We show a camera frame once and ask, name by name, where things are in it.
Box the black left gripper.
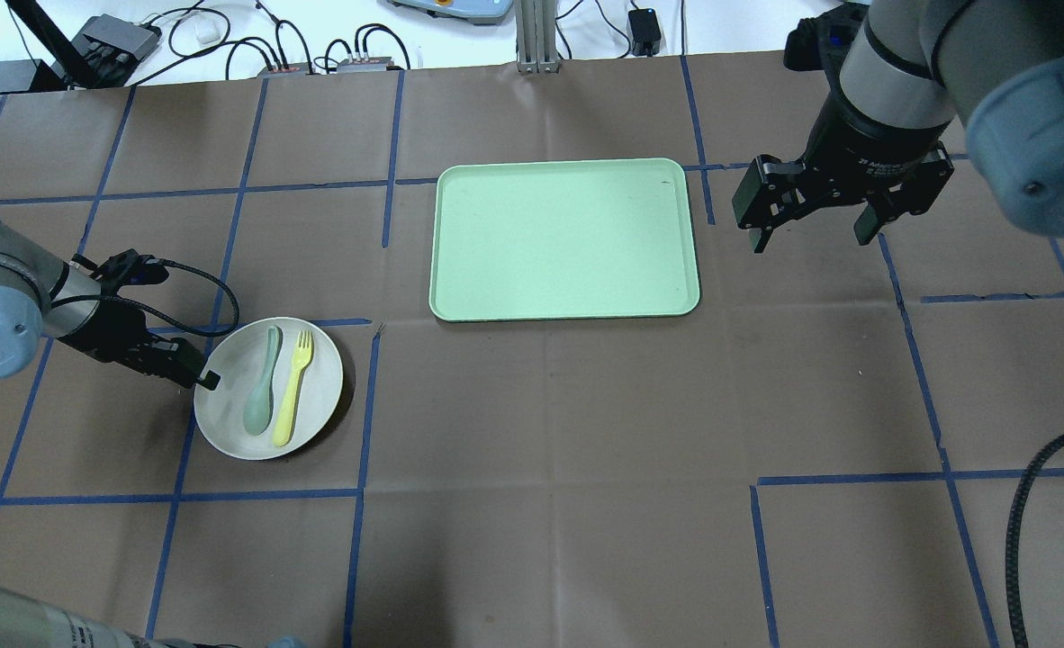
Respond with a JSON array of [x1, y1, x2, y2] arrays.
[[68, 310, 221, 391]]

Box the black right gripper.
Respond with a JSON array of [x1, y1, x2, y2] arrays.
[[731, 90, 953, 254]]

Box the green plastic spoon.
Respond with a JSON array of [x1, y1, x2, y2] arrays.
[[242, 327, 284, 436]]

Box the white round plate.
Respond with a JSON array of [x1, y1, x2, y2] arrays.
[[194, 317, 346, 461]]

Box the yellow plastic fork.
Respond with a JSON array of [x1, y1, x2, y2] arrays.
[[272, 328, 314, 447]]

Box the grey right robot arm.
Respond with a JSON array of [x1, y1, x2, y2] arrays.
[[733, 1, 1064, 254]]

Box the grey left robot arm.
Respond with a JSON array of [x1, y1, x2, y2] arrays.
[[0, 221, 221, 391]]

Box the black power adapter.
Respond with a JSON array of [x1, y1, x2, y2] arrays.
[[627, 7, 663, 57]]

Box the light green plastic tray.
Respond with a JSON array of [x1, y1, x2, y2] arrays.
[[428, 157, 701, 321]]

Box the black usb hub box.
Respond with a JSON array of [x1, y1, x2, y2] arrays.
[[71, 13, 162, 63]]

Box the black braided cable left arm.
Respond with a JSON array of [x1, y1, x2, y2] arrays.
[[73, 256, 242, 338]]

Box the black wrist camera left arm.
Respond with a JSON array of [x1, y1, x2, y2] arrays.
[[89, 249, 169, 296]]

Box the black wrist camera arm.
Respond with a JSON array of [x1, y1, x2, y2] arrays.
[[89, 249, 169, 296], [782, 3, 869, 74]]

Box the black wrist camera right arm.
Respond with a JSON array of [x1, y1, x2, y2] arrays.
[[782, 3, 869, 74]]

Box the aluminium frame post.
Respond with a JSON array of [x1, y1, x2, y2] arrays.
[[514, 0, 562, 74]]

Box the black braided cable right side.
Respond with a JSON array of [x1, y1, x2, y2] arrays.
[[1005, 416, 1064, 648]]

